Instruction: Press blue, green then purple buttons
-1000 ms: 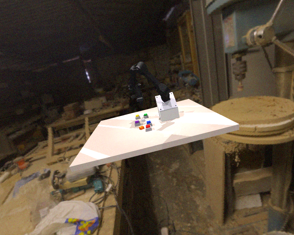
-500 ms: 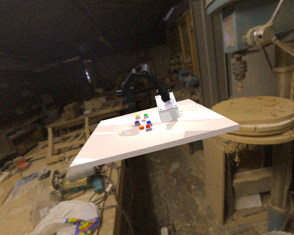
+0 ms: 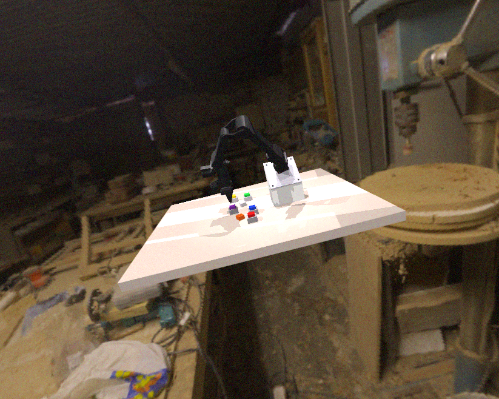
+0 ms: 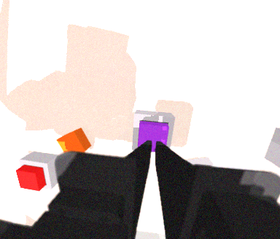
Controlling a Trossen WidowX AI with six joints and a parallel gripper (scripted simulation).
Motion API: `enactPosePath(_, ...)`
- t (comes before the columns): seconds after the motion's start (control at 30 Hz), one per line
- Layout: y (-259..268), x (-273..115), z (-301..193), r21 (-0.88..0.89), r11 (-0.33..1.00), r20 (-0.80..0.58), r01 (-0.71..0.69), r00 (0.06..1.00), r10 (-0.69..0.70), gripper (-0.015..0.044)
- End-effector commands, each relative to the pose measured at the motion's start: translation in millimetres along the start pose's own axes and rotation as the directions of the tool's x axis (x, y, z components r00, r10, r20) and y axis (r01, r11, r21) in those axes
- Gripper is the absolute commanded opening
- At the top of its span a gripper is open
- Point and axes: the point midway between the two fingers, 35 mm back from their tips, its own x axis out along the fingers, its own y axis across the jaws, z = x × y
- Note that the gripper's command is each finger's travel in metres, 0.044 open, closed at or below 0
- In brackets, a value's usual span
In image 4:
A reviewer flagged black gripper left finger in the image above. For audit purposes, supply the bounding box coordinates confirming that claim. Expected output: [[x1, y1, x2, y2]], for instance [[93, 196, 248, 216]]
[[55, 140, 152, 239]]

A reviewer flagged purple button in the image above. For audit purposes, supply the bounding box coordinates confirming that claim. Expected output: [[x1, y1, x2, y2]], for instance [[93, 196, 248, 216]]
[[132, 110, 176, 153]]

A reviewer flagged red button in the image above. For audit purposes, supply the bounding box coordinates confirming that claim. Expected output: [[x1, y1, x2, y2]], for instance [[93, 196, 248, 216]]
[[16, 151, 58, 192]]

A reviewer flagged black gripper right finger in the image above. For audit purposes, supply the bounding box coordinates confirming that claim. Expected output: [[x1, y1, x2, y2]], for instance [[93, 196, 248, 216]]
[[155, 141, 280, 239]]

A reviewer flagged orange block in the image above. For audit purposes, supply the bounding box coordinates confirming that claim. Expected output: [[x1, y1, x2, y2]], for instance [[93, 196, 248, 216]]
[[56, 128, 92, 152]]

